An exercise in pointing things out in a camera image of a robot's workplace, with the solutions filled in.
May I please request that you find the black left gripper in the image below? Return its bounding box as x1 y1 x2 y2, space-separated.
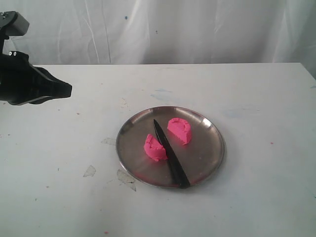
0 51 72 106

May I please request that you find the pink dough piece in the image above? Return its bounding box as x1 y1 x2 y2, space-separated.
144 134 167 162
167 118 192 145

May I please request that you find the black knife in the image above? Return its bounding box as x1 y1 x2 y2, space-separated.
153 119 191 189

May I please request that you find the white backdrop curtain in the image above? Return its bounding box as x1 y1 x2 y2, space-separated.
0 0 316 64

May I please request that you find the round stainless steel plate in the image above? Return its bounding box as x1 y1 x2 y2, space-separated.
116 106 225 189

